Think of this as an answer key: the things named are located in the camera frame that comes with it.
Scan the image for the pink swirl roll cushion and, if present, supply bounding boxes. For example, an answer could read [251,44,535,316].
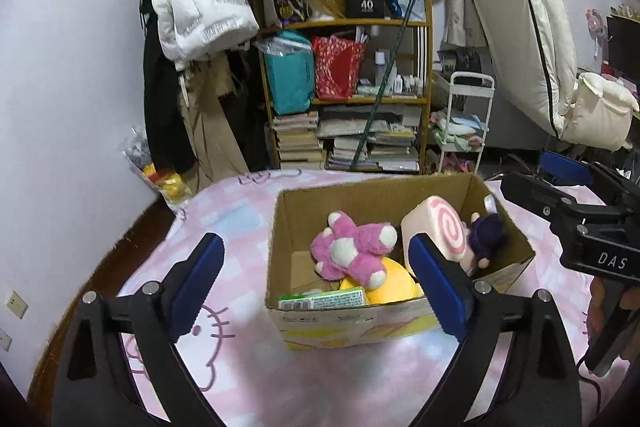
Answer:
[400,195,475,277]

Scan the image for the pink bear plush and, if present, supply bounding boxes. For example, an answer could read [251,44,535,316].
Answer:
[310,211,398,291]

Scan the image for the green tissue pack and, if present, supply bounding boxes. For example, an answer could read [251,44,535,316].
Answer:
[278,287,369,311]

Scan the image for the person's right hand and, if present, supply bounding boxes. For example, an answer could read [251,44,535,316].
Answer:
[584,275,640,343]

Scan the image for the dark purple plush doll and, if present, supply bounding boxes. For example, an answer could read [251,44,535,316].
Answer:
[460,212,508,277]

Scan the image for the yellow plush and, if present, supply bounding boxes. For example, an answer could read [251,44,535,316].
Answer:
[338,255,424,306]

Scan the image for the wooden bookshelf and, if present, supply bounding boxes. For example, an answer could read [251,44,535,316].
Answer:
[256,0,433,174]

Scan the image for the cardboard box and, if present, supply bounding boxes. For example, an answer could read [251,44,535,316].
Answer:
[264,172,536,351]

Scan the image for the green pole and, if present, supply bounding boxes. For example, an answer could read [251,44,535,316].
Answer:
[348,0,418,172]

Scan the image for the red patterned gift bag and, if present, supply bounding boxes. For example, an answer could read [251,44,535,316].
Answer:
[311,36,366,101]

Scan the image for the stack of books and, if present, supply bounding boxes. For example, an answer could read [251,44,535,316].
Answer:
[271,110,326,170]

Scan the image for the teal bag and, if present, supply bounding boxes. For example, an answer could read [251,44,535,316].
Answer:
[256,30,314,116]

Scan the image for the white wall socket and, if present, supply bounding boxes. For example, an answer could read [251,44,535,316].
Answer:
[6,291,29,320]

